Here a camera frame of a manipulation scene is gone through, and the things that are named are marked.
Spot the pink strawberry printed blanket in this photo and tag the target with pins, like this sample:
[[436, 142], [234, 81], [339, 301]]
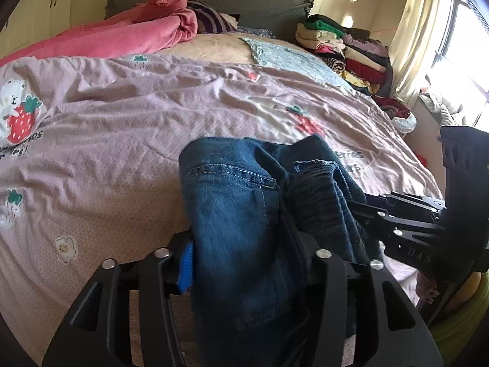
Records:
[[114, 141]]

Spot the window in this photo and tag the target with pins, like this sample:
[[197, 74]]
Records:
[[466, 46]]

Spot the dark red cloth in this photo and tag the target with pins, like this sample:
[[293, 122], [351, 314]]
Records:
[[393, 107]]

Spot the beige bedsheet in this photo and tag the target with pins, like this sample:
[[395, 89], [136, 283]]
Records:
[[217, 46]]

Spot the blue denim jeans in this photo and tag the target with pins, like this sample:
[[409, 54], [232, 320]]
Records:
[[229, 218]]

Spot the cream wardrobe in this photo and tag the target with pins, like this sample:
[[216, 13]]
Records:
[[38, 7]]

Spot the white plastic bag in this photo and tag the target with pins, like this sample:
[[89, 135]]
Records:
[[405, 124]]

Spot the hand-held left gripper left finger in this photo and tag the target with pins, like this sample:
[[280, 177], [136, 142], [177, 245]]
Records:
[[186, 271]]

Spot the blue floral pillow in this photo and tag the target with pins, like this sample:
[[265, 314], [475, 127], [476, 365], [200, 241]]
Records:
[[254, 31]]

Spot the grey white cloth pile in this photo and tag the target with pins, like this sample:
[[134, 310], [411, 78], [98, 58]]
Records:
[[445, 105]]

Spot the stack of folded clothes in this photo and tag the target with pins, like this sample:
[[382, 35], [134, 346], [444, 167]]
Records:
[[344, 46]]

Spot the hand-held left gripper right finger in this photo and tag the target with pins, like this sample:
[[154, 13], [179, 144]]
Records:
[[324, 269]]

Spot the light blue quilted cloth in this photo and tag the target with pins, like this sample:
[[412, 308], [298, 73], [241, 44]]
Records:
[[290, 59]]

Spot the purple striped pillow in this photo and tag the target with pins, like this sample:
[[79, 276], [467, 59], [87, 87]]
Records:
[[212, 19]]

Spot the cream curtain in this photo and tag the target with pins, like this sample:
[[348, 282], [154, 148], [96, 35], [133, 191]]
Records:
[[416, 46]]

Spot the person's right forearm green sleeve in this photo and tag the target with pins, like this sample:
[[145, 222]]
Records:
[[466, 321]]

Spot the person's right hand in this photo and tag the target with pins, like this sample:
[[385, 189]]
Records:
[[426, 290]]

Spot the pink duvet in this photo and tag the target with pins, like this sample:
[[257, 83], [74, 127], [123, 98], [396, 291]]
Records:
[[114, 34]]

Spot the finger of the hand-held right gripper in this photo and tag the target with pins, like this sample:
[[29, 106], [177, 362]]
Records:
[[397, 223], [408, 200]]

